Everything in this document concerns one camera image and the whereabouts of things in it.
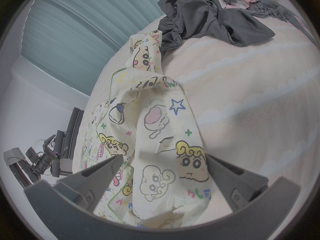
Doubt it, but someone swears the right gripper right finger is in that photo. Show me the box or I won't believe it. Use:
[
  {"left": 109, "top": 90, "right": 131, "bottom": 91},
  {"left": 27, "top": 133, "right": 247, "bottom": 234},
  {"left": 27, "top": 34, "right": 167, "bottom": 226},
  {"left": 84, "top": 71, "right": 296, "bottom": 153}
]
[{"left": 205, "top": 154, "right": 268, "bottom": 211}]

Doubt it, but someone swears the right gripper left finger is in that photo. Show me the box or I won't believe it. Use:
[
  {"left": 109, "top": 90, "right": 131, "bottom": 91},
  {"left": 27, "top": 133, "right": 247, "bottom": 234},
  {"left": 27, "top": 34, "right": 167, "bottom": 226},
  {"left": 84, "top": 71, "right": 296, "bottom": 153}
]
[{"left": 54, "top": 155, "right": 124, "bottom": 209}]

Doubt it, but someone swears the white printed pyjama top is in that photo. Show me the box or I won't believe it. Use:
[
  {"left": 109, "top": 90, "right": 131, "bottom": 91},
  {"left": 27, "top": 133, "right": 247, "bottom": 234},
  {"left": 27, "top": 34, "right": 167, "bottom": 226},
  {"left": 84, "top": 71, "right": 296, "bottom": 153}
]
[{"left": 72, "top": 31, "right": 213, "bottom": 228}]

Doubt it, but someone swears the bed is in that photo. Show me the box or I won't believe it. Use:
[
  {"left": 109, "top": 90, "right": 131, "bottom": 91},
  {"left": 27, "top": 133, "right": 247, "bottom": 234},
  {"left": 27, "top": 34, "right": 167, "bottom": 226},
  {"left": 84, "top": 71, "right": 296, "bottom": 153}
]
[{"left": 72, "top": 0, "right": 320, "bottom": 229}]

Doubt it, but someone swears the blue-green curtain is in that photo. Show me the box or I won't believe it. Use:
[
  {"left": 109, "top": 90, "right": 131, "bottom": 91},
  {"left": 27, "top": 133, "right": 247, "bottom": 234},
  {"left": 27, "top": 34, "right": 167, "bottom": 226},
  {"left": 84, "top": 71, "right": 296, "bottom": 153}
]
[{"left": 21, "top": 0, "right": 208, "bottom": 96}]

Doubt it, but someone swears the black garment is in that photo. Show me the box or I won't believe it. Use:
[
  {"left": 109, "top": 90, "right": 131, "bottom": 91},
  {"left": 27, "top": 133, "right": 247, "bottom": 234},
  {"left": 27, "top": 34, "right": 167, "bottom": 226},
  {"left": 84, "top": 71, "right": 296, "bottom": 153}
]
[{"left": 157, "top": 0, "right": 275, "bottom": 57}]

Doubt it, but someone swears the dark grey garment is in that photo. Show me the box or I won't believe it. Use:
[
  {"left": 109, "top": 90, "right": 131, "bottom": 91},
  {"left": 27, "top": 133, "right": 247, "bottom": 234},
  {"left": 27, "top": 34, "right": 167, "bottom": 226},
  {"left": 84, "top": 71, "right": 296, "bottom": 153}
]
[{"left": 247, "top": 0, "right": 316, "bottom": 44}]

